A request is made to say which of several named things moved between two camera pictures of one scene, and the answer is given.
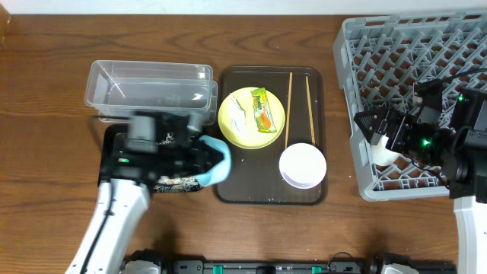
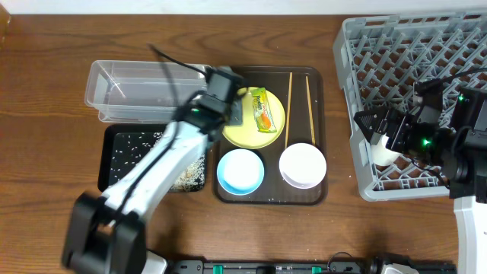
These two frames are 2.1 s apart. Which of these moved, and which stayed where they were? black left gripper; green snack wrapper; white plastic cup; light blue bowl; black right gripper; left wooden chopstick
Moved: light blue bowl; black left gripper
Stayed: black right gripper; left wooden chopstick; white plastic cup; green snack wrapper
